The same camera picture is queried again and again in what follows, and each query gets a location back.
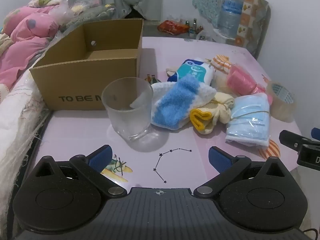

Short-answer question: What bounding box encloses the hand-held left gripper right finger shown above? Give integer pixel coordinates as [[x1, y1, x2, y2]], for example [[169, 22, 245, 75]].
[[194, 146, 290, 198]]

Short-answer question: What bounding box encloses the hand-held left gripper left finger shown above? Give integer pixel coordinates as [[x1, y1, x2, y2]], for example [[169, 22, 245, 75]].
[[32, 144, 127, 197]]

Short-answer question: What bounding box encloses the pack of blue face masks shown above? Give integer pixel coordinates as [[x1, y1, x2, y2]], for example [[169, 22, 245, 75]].
[[225, 92, 272, 147]]

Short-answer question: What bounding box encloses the blue and white fuzzy sock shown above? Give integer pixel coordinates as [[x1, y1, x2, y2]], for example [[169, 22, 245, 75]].
[[150, 74, 217, 130]]

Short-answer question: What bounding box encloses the brown cardboard box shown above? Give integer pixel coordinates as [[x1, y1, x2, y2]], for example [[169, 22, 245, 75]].
[[29, 18, 144, 111]]

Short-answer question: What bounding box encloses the pink plastic bag bundle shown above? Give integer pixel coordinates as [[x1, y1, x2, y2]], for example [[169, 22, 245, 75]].
[[226, 64, 273, 103]]

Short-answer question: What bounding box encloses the blue and white tissue pack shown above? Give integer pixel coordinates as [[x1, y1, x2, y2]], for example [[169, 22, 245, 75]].
[[167, 58, 215, 84]]

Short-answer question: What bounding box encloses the clear packing tape roll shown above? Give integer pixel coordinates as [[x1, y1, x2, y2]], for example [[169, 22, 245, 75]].
[[265, 81, 296, 123]]

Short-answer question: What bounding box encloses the clear glass cup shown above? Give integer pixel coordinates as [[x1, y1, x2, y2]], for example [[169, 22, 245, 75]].
[[101, 77, 154, 142]]

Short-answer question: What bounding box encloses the orange striped cream cloth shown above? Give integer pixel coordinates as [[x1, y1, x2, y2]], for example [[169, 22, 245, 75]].
[[210, 54, 237, 94]]

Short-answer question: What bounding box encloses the patchwork printed cloth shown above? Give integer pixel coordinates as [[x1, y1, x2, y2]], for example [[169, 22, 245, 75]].
[[235, 0, 272, 58]]

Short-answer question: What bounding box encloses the pink blanket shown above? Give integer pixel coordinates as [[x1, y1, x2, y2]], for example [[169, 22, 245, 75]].
[[0, 6, 60, 90]]

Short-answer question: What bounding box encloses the blue water jug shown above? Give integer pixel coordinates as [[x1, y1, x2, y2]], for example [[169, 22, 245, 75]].
[[217, 0, 245, 39]]

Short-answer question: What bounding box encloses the red snack bag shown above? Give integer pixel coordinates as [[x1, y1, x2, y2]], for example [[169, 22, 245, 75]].
[[157, 20, 190, 35]]

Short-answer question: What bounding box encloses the grey floral quilt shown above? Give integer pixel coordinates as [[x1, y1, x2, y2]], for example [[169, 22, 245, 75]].
[[59, 4, 130, 32]]

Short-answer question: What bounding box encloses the beige blanket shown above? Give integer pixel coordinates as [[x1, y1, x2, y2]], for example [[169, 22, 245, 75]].
[[0, 34, 14, 53]]

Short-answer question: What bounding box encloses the clear plastic bag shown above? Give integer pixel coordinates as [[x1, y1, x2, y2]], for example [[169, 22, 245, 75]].
[[47, 0, 100, 27]]

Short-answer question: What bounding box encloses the floral cream blanket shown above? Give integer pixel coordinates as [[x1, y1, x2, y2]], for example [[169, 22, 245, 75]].
[[27, 0, 60, 7]]

